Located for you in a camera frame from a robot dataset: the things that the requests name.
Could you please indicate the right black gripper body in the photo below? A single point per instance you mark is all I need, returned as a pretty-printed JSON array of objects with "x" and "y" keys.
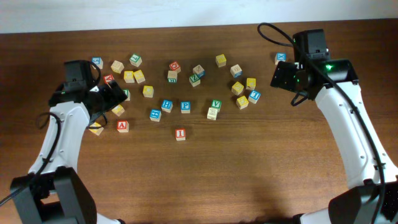
[{"x": 286, "y": 74}]

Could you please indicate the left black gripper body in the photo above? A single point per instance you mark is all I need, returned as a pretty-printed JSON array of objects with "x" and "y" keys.
[{"x": 107, "y": 99}]

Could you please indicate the red letter A block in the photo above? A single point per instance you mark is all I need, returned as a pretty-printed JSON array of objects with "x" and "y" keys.
[{"x": 122, "y": 126}]

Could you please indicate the red letter I block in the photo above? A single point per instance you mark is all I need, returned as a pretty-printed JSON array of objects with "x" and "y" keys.
[{"x": 180, "y": 134}]

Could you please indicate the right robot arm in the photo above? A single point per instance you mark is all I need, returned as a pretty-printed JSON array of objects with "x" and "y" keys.
[{"x": 334, "y": 86}]

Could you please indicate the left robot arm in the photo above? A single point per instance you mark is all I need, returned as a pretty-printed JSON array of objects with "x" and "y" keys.
[{"x": 52, "y": 191}]

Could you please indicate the green letter R block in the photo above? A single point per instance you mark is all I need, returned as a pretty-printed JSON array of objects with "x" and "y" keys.
[{"x": 127, "y": 93}]

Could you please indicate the red letter K block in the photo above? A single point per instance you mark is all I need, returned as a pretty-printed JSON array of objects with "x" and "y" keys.
[{"x": 108, "y": 78}]

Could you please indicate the yellow block lower left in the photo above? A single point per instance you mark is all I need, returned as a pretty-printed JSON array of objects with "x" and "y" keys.
[{"x": 118, "y": 110}]

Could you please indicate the blue letter X block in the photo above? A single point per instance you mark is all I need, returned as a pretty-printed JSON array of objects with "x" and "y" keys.
[{"x": 280, "y": 57}]

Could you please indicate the yellow block left pair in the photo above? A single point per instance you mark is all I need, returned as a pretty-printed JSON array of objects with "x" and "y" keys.
[{"x": 129, "y": 77}]

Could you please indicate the yellow block pair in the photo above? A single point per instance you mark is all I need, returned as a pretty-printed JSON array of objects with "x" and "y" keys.
[
  {"x": 139, "y": 76},
  {"x": 129, "y": 77}
]

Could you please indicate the yellow block right pair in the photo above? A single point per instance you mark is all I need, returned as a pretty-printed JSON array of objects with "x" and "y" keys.
[{"x": 139, "y": 76}]

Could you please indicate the yellow block right upper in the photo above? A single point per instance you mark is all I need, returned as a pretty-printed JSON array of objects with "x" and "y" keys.
[{"x": 250, "y": 83}]

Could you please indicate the blue letter I block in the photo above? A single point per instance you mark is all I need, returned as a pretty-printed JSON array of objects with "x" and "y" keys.
[{"x": 254, "y": 96}]

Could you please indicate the blue block far left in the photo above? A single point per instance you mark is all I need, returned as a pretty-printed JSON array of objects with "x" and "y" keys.
[{"x": 98, "y": 62}]

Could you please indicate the yellow block centre left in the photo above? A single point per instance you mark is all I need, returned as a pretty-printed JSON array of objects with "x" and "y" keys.
[{"x": 148, "y": 91}]

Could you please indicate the yellow block bottom left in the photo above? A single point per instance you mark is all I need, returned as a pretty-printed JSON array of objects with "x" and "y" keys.
[{"x": 97, "y": 129}]

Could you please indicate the green letter L block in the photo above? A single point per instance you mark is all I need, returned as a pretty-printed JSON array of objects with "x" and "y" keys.
[{"x": 135, "y": 60}]

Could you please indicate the blue block lower left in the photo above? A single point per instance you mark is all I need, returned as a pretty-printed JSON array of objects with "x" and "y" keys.
[{"x": 155, "y": 115}]

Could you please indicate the yellow block right left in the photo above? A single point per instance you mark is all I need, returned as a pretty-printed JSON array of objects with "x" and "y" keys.
[{"x": 237, "y": 88}]

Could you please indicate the yellow block right lower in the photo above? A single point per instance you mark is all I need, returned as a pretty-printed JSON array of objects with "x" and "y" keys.
[{"x": 242, "y": 102}]

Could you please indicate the blue letter H block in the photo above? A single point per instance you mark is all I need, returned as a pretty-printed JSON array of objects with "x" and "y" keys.
[{"x": 167, "y": 106}]

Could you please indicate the green side wooden block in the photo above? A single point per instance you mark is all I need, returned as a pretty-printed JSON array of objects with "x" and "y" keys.
[{"x": 172, "y": 76}]

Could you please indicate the yellow block top centre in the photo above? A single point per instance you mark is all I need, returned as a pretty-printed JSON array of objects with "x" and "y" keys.
[{"x": 220, "y": 60}]

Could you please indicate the red letter C block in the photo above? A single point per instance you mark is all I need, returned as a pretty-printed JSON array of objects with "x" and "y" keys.
[{"x": 175, "y": 66}]

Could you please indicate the green letter V block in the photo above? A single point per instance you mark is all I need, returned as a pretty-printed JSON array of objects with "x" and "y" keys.
[{"x": 216, "y": 104}]

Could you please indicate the blue letter P block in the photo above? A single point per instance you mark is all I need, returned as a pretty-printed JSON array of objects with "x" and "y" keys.
[{"x": 185, "y": 107}]

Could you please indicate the plain carved wooden block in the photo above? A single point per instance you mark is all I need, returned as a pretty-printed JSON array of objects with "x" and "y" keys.
[{"x": 212, "y": 113}]

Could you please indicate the green letter Z block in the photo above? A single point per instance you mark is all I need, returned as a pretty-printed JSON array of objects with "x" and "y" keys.
[{"x": 194, "y": 80}]

